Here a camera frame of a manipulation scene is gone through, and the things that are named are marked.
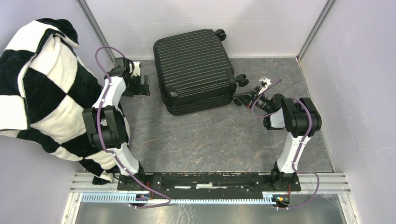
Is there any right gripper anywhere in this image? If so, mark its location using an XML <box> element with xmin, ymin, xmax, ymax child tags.
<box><xmin>234</xmin><ymin>86</ymin><xmax>271</xmax><ymax>113</ymax></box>

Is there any black suitcase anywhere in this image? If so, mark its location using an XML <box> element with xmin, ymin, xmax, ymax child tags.
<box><xmin>153</xmin><ymin>29</ymin><xmax>249</xmax><ymax>115</ymax></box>

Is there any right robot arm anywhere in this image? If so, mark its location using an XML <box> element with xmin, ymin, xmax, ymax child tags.
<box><xmin>233</xmin><ymin>88</ymin><xmax>322</xmax><ymax>190</ymax></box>

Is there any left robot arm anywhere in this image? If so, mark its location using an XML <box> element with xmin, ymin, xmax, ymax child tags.
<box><xmin>82</xmin><ymin>57</ymin><xmax>150</xmax><ymax>190</ymax></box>

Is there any black white checkered blanket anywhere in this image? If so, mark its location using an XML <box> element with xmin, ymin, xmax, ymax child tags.
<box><xmin>0</xmin><ymin>18</ymin><xmax>118</xmax><ymax>185</ymax></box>

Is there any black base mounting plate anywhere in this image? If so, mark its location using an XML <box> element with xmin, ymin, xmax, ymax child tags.
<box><xmin>117</xmin><ymin>172</ymin><xmax>301</xmax><ymax>201</ymax></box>

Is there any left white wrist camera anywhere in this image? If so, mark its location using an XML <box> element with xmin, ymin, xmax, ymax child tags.
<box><xmin>132</xmin><ymin>61</ymin><xmax>141</xmax><ymax>77</ymax></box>

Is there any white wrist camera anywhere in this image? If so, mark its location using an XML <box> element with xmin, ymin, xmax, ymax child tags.
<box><xmin>258</xmin><ymin>77</ymin><xmax>272</xmax><ymax>95</ymax></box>
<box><xmin>132</xmin><ymin>61</ymin><xmax>141</xmax><ymax>77</ymax></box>

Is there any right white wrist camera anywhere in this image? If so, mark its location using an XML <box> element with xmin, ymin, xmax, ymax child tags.
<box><xmin>258</xmin><ymin>77</ymin><xmax>272</xmax><ymax>95</ymax></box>

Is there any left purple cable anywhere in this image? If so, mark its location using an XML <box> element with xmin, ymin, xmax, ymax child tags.
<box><xmin>94</xmin><ymin>46</ymin><xmax>172</xmax><ymax>210</ymax></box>

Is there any purple cable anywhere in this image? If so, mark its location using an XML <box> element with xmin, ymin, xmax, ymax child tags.
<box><xmin>251</xmin><ymin>78</ymin><xmax>320</xmax><ymax>211</ymax></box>
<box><xmin>94</xmin><ymin>46</ymin><xmax>172</xmax><ymax>210</ymax></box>

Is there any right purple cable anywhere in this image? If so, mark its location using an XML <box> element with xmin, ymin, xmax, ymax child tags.
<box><xmin>251</xmin><ymin>78</ymin><xmax>320</xmax><ymax>211</ymax></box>

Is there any aluminium frame rail base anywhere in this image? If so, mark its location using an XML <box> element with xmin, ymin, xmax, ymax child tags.
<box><xmin>62</xmin><ymin>172</ymin><xmax>358</xmax><ymax>224</ymax></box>

